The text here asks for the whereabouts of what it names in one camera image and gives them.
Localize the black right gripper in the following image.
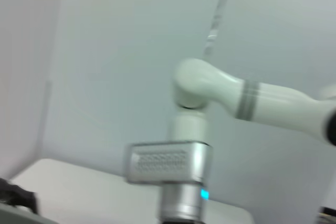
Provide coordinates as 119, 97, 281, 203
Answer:
160, 217, 205, 224

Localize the glass teapot with black lid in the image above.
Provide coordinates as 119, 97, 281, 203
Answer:
0, 178, 38, 213

